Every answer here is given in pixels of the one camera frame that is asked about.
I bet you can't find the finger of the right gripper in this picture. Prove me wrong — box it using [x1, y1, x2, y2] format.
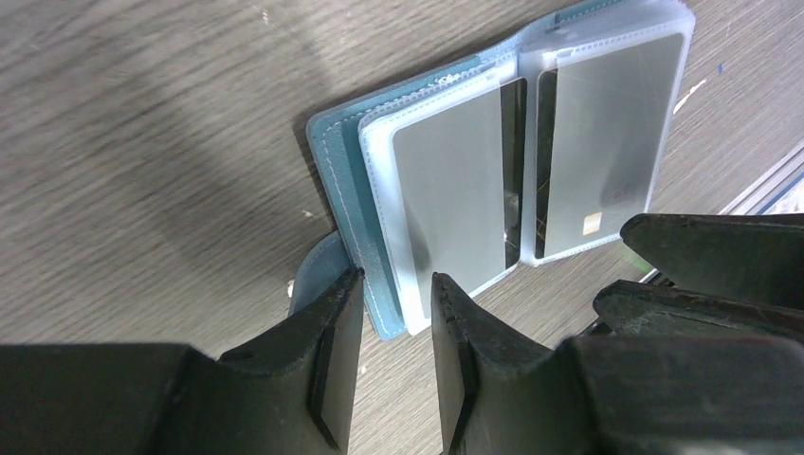
[593, 281, 803, 342]
[620, 213, 803, 309]

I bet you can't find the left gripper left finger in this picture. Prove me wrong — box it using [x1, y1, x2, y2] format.
[1, 269, 363, 454]

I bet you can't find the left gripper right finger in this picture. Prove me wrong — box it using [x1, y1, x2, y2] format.
[431, 273, 803, 454]

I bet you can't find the dark grey credit card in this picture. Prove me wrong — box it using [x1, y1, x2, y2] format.
[534, 33, 685, 260]

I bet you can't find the grey card left sleeve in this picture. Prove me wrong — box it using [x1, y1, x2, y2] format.
[393, 79, 527, 317]

